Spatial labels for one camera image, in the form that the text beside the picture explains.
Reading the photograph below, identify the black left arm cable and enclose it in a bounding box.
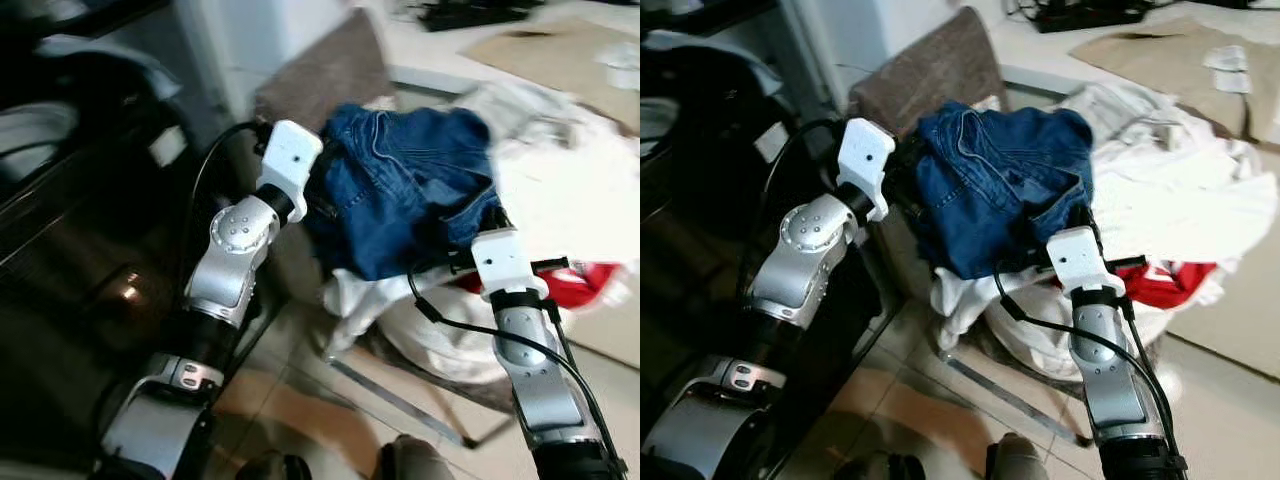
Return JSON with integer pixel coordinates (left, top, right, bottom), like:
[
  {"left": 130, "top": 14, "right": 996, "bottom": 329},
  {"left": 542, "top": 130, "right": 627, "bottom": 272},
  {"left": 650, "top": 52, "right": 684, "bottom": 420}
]
[
  {"left": 755, "top": 118, "right": 849, "bottom": 291},
  {"left": 183, "top": 120, "right": 271, "bottom": 301}
]

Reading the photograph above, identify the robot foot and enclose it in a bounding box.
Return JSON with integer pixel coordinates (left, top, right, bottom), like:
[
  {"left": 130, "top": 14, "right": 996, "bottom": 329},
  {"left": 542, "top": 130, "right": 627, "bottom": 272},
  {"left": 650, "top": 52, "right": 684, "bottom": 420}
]
[
  {"left": 985, "top": 432, "right": 1053, "bottom": 480},
  {"left": 376, "top": 434, "right": 463, "bottom": 480},
  {"left": 832, "top": 452, "right": 926, "bottom": 480},
  {"left": 238, "top": 452, "right": 313, "bottom": 480}
]

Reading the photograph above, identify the red garment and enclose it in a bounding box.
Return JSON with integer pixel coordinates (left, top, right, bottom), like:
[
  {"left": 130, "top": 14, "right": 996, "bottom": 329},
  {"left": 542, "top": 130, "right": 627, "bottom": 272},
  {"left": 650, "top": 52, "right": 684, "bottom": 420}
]
[
  {"left": 1055, "top": 260, "right": 1229, "bottom": 311},
  {"left": 455, "top": 260, "right": 629, "bottom": 309}
]

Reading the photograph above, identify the white paper scrap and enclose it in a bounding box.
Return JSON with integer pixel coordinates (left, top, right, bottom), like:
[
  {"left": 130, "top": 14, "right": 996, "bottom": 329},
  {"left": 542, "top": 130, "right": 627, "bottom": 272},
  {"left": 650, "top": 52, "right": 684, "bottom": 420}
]
[
  {"left": 1203, "top": 45, "right": 1253, "bottom": 96},
  {"left": 598, "top": 40, "right": 641, "bottom": 93}
]

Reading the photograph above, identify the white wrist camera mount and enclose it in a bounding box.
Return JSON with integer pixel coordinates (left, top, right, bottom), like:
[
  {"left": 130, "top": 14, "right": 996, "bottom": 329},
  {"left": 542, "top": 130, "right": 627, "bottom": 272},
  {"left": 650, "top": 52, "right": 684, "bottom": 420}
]
[
  {"left": 836, "top": 118, "right": 897, "bottom": 223},
  {"left": 257, "top": 120, "right": 324, "bottom": 223},
  {"left": 1045, "top": 227, "right": 1126, "bottom": 293},
  {"left": 470, "top": 228, "right": 550, "bottom": 304}
]

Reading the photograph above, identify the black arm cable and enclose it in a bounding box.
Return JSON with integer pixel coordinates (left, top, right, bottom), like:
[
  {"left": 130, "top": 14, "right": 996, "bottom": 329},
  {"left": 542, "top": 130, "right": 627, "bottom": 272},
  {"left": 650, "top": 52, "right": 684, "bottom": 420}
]
[
  {"left": 406, "top": 255, "right": 613, "bottom": 471},
  {"left": 183, "top": 120, "right": 271, "bottom": 301},
  {"left": 755, "top": 118, "right": 849, "bottom": 291},
  {"left": 992, "top": 255, "right": 1186, "bottom": 471}
]

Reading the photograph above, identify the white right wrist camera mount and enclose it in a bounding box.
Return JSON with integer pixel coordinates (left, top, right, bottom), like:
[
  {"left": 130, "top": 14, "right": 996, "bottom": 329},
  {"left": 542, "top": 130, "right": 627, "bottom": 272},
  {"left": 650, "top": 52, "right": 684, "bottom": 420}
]
[
  {"left": 1045, "top": 227, "right": 1126, "bottom": 293},
  {"left": 470, "top": 228, "right": 550, "bottom": 304}
]

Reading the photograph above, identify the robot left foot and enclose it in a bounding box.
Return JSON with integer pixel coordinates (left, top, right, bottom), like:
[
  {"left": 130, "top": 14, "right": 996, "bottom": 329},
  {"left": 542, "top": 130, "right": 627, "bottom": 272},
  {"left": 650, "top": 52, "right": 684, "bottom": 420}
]
[
  {"left": 238, "top": 452, "right": 313, "bottom": 480},
  {"left": 832, "top": 452, "right": 926, "bottom": 480}
]

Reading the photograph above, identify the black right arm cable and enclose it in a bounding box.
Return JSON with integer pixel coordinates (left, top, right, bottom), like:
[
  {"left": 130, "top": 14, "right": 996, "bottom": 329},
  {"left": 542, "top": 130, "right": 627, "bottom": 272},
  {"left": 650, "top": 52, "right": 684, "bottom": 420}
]
[
  {"left": 992, "top": 255, "right": 1186, "bottom": 471},
  {"left": 406, "top": 255, "right": 613, "bottom": 471}
]

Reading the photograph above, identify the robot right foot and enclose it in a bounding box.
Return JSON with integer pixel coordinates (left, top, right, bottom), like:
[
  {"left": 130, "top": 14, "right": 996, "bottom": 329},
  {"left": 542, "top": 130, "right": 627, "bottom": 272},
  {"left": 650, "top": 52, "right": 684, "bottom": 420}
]
[
  {"left": 985, "top": 432, "right": 1053, "bottom": 480},
  {"left": 376, "top": 434, "right": 463, "bottom": 480}
]

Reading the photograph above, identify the white washer label sticker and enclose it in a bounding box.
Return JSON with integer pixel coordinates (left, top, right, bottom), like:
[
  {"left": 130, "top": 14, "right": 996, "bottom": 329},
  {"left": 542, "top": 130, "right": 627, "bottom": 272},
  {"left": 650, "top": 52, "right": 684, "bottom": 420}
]
[
  {"left": 755, "top": 120, "right": 791, "bottom": 163},
  {"left": 148, "top": 125, "right": 189, "bottom": 169}
]

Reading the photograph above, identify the black top-load washing machine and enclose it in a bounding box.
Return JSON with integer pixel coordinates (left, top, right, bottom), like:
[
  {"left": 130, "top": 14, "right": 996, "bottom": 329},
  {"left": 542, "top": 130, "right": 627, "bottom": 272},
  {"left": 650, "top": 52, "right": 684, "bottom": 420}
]
[
  {"left": 0, "top": 0, "right": 263, "bottom": 471},
  {"left": 640, "top": 0, "right": 886, "bottom": 401}
]

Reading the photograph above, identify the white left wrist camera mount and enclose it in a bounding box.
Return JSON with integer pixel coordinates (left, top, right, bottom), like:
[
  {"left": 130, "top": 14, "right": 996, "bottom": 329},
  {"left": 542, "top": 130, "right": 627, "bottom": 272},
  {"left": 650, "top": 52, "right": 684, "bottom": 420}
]
[
  {"left": 836, "top": 118, "right": 897, "bottom": 223},
  {"left": 257, "top": 120, "right": 324, "bottom": 223}
]

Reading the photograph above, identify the steel washer drum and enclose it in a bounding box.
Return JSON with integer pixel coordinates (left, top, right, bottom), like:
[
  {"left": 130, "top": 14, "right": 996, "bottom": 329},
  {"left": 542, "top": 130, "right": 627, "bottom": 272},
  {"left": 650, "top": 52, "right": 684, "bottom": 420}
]
[
  {"left": 640, "top": 95, "right": 683, "bottom": 143},
  {"left": 0, "top": 100, "right": 81, "bottom": 183}
]

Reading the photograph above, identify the black power strip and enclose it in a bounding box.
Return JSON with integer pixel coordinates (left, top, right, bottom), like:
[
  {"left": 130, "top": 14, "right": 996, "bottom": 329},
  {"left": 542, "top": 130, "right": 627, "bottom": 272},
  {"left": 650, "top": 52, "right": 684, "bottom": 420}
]
[
  {"left": 412, "top": 0, "right": 549, "bottom": 33},
  {"left": 1028, "top": 0, "right": 1153, "bottom": 33}
]

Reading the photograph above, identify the white clothes pile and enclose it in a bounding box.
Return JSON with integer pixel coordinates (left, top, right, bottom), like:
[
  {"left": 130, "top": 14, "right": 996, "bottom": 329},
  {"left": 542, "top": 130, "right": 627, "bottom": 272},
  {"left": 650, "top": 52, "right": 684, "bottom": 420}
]
[
  {"left": 320, "top": 80, "right": 641, "bottom": 386},
  {"left": 930, "top": 80, "right": 1280, "bottom": 386}
]

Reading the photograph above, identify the brown cardboard sheet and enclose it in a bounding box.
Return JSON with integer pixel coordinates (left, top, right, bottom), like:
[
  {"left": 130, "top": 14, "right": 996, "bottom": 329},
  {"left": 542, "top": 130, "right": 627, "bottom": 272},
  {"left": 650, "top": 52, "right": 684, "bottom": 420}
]
[
  {"left": 1068, "top": 15, "right": 1280, "bottom": 141},
  {"left": 460, "top": 18, "right": 641, "bottom": 136}
]

